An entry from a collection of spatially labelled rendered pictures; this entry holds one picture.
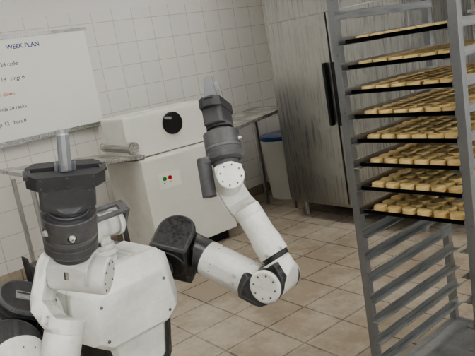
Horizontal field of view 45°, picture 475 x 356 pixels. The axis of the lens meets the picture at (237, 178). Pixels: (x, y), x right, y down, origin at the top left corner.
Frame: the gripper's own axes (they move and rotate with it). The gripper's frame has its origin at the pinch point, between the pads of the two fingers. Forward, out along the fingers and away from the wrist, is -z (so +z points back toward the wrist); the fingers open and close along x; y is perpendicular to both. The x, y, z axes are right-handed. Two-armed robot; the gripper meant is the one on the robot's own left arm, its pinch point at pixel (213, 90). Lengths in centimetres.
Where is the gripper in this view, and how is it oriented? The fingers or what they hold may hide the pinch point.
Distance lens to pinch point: 142.4
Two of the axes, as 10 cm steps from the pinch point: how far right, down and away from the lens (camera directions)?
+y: -9.3, 2.3, 2.9
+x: -3.2, -1.4, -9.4
